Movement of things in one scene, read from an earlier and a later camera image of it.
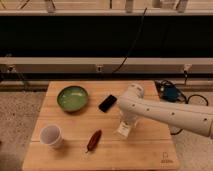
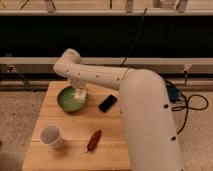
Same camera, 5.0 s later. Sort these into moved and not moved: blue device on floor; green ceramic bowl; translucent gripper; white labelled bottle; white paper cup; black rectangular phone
Moved: white labelled bottle; translucent gripper
Not moved: green ceramic bowl; black rectangular phone; blue device on floor; white paper cup
